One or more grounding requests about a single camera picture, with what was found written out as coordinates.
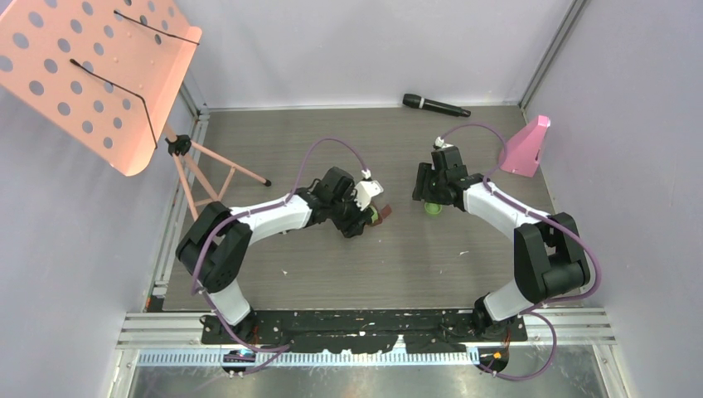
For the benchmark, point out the pink wedge object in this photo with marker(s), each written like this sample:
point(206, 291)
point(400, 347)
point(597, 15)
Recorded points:
point(522, 154)

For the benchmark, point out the green black pill bottle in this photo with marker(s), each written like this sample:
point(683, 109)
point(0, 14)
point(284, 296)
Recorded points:
point(374, 216)

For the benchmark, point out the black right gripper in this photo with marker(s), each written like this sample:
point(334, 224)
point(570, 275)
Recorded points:
point(426, 172)

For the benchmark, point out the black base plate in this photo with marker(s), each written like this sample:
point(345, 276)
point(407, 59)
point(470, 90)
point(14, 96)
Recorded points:
point(364, 331)

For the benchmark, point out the black microphone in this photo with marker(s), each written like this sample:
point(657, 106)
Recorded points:
point(420, 102)

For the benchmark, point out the green bottle cap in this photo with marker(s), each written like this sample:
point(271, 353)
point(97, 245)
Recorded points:
point(433, 209)

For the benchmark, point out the brown translucent pill container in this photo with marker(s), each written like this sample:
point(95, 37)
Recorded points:
point(385, 211)

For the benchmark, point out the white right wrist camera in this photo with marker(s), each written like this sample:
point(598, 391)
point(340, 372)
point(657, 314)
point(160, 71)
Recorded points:
point(439, 143)

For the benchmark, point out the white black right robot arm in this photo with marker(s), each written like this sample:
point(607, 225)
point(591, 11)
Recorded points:
point(547, 259)

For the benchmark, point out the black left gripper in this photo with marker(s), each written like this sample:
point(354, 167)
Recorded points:
point(356, 224)

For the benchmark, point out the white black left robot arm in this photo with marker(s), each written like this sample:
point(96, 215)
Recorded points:
point(214, 248)

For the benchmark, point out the pink music stand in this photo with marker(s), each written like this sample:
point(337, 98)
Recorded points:
point(107, 74)

